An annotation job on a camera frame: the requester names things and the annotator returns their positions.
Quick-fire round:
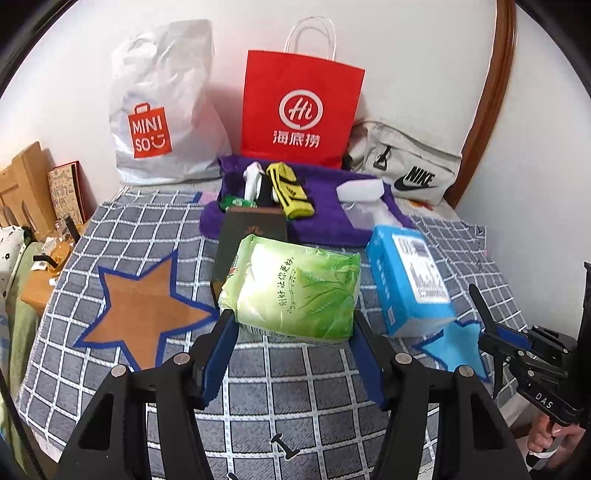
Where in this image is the clear plastic bag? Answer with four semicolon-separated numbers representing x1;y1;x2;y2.
344;200;399;230

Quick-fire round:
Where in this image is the grey plaid star blanket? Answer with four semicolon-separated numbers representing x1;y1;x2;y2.
15;186;528;480

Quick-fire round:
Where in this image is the green cloth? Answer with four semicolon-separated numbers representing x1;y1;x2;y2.
0;240;43;394

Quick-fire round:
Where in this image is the white plastic shopping bag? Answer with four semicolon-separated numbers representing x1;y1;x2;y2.
108;19;232;186

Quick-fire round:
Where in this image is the patterned book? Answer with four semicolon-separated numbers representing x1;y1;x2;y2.
48;161;89;227

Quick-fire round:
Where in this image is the wooden bedside table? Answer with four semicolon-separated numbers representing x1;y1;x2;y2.
20;220;94;315

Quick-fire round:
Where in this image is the red paper bag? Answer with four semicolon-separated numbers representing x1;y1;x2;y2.
240;16;366;171

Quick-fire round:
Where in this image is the blue tissue pack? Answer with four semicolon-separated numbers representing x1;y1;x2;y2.
366;224;458;338

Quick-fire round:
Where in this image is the glass jar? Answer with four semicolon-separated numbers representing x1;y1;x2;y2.
45;239;71;274

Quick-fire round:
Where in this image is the small green white packet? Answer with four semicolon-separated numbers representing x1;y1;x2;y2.
219;194;257;213

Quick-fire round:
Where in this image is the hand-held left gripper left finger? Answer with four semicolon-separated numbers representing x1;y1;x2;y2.
58;309;239;480

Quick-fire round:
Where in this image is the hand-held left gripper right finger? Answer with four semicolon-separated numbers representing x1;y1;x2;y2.
352;312;533;480

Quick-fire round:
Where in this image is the yellow black soft pouch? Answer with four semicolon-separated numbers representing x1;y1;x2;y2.
266;162;317;220

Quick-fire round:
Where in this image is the purple towel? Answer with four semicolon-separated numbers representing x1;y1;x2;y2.
199;154;417;246

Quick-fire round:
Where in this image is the white dotted cloth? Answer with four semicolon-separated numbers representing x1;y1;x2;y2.
0;225;34;288

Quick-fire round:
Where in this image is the light green tissue pack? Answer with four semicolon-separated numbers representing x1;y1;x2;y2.
218;234;363;345

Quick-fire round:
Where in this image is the black rectangular box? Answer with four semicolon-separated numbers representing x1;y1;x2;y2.
211;206;290;302

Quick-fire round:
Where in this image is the white foam block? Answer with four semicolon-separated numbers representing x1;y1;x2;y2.
335;178;387;203

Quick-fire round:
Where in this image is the person's right hand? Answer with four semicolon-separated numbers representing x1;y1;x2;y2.
525;414;588;463

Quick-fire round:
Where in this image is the wooden stand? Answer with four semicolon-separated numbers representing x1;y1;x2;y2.
0;140;57;232

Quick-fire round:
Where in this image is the wooden headboard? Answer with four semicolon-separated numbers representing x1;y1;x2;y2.
442;0;518;209

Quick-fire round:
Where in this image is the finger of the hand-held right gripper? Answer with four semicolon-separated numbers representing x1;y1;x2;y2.
468;282;533;350
477;333;515;360

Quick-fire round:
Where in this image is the beige waist bag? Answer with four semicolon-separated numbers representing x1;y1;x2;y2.
346;119;463;207

